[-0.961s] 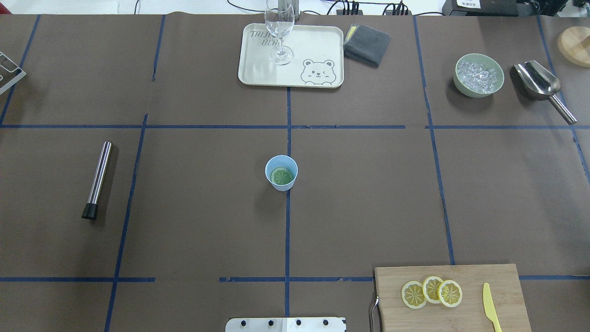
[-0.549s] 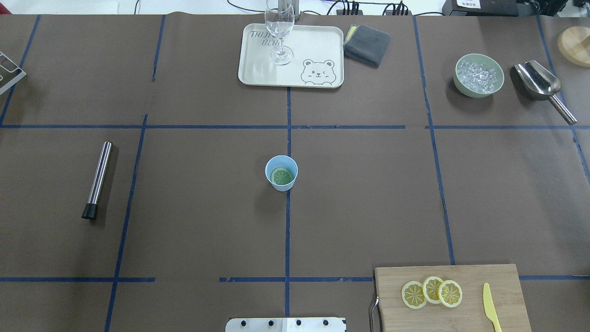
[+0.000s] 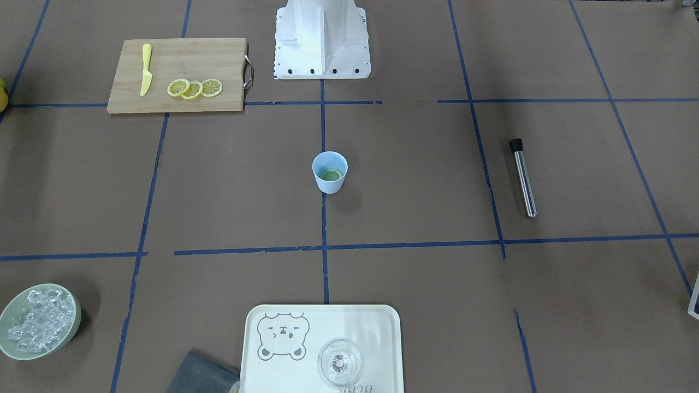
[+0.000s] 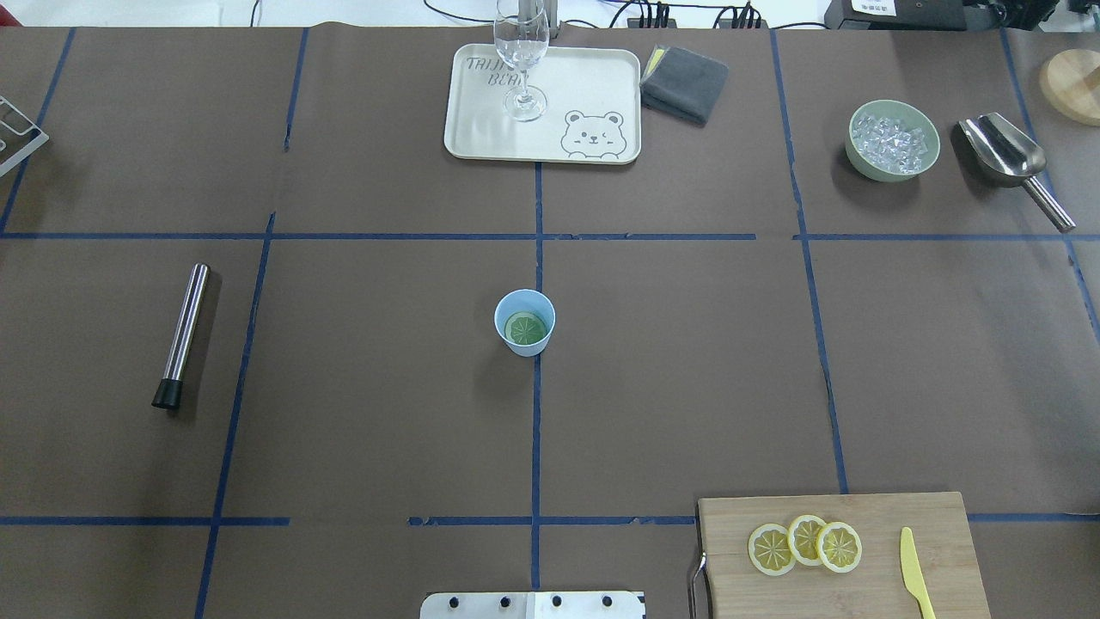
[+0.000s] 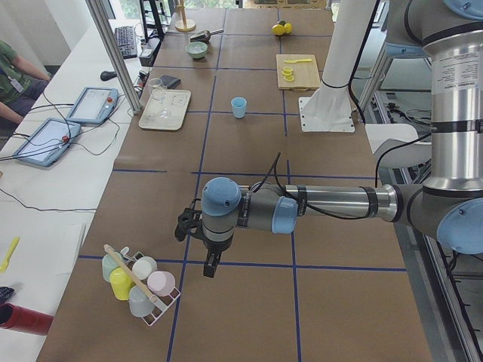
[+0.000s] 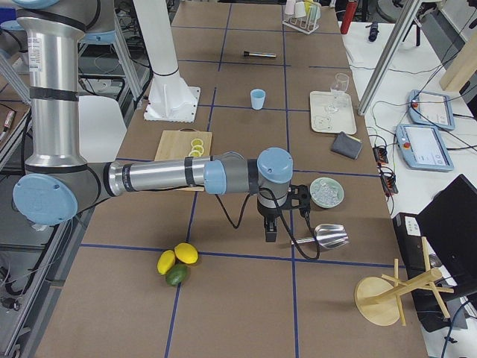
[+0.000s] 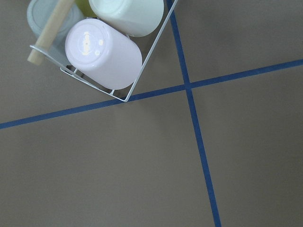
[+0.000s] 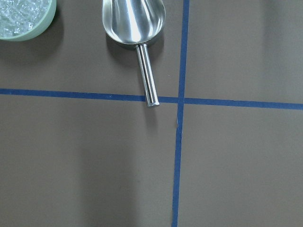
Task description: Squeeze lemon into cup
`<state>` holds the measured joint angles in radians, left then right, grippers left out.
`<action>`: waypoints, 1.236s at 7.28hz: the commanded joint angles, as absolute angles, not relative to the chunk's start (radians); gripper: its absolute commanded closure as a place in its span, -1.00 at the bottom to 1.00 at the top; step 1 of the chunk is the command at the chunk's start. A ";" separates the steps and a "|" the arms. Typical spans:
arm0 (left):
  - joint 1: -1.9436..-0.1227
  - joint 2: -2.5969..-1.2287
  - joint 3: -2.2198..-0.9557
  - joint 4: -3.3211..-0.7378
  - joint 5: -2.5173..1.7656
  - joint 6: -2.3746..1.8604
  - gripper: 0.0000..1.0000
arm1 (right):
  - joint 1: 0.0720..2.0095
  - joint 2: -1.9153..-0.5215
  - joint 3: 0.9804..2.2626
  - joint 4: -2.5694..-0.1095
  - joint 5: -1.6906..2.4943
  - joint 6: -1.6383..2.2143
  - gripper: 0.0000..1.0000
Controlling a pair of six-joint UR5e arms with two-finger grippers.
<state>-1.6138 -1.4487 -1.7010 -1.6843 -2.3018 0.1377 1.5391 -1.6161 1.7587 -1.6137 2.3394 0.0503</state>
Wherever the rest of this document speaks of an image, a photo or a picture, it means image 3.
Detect steel muddler black tip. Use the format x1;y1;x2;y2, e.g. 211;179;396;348
508;138;538;218

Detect light blue plastic cup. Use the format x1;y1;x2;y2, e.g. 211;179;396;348
312;151;348;194

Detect cream bear tray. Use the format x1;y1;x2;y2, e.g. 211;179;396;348
240;305;405;392

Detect clear wine glass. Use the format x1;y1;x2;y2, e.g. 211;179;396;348
317;338;365;388

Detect bamboo cutting board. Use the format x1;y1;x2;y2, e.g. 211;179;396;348
107;38;251;115

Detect yellow plastic knife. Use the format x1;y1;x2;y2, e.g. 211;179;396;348
139;43;153;97

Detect grey folded cloth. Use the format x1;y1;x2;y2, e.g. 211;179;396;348
167;350;241;392

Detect green bowl of ice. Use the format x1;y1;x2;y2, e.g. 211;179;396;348
1;283;82;361

